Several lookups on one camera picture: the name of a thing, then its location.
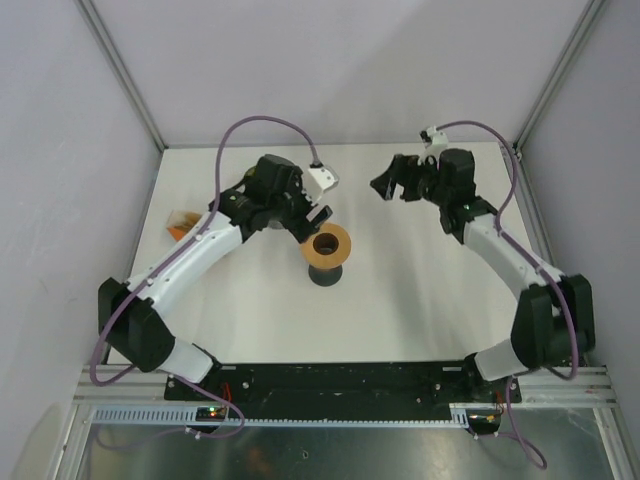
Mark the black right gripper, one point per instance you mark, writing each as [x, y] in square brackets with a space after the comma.
[404, 168]

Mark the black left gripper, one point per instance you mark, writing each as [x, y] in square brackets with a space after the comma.
[301, 229]

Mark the wooden ring dripper holder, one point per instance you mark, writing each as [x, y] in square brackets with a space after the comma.
[327, 249]

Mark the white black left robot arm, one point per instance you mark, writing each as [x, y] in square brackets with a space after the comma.
[132, 313]

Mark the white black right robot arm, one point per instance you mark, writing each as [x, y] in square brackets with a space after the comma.
[554, 317]

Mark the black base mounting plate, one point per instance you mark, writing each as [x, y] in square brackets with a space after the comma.
[407, 390]

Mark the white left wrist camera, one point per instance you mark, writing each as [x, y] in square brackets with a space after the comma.
[317, 181]

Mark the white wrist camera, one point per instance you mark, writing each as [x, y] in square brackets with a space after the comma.
[317, 181]
[435, 142]

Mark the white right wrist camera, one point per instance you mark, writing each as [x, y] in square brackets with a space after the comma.
[435, 142]

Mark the aluminium corner post right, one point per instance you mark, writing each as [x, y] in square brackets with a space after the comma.
[570, 52]

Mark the aluminium corner post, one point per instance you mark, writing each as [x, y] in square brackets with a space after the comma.
[114, 59]
[570, 52]

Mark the grey slotted cable duct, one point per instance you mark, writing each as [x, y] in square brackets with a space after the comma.
[193, 416]

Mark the aluminium corner post left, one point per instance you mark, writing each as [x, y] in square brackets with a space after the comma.
[114, 59]

